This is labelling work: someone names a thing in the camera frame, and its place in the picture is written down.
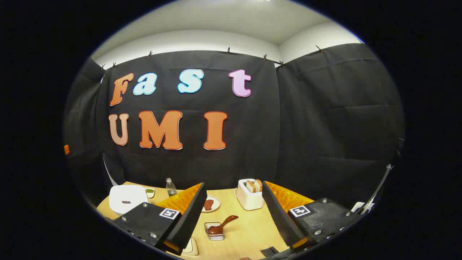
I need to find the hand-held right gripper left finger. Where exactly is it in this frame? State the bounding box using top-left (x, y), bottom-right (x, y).
top-left (114, 182), bottom-right (208, 255)

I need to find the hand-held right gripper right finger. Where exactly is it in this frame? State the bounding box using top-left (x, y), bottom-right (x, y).
top-left (262, 181), bottom-right (361, 253)

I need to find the brown wooden spoon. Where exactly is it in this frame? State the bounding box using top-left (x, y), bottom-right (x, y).
top-left (207, 215), bottom-right (239, 236)

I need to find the clear chopstick holder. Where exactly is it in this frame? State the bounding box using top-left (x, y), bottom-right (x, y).
top-left (204, 222), bottom-right (226, 241)

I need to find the white rice cooker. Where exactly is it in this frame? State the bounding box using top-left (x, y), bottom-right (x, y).
top-left (109, 185), bottom-right (149, 216)

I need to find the white round plate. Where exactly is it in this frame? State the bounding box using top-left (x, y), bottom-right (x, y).
top-left (201, 195), bottom-right (221, 213)

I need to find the white toaster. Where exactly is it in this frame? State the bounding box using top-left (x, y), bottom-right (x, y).
top-left (235, 179), bottom-right (265, 211)

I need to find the cream square container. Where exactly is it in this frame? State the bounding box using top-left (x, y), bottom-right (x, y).
top-left (180, 237), bottom-right (199, 256)

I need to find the black backdrop cloth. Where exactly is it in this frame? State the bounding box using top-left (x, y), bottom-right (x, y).
top-left (63, 43), bottom-right (405, 213)

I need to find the white flat object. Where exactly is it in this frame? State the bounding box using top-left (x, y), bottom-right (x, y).
top-left (352, 201), bottom-right (374, 213)

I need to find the grey thin rod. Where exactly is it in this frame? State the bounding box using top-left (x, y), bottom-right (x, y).
top-left (363, 164), bottom-right (395, 214)

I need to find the row of black clips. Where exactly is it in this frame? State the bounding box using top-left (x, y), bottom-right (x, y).
top-left (100, 39), bottom-right (366, 70)

